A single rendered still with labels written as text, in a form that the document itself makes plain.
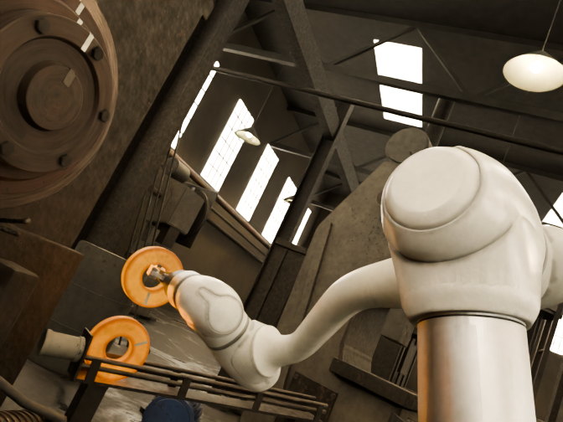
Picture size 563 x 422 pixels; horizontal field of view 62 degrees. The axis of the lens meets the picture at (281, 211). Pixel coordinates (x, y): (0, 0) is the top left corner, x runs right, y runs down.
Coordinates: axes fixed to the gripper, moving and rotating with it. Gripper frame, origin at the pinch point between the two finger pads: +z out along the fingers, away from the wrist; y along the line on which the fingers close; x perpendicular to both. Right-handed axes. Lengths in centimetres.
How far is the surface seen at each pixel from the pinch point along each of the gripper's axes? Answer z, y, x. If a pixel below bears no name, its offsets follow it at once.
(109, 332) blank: -2.7, -4.2, -17.8
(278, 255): 300, 237, 51
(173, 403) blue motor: 122, 95, -69
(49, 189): -7.5, -32.8, 6.5
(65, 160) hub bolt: -19.7, -34.5, 12.8
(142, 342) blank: -2.7, 4.8, -17.4
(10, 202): -11.4, -38.1, 1.1
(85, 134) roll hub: -17.7, -33.5, 19.3
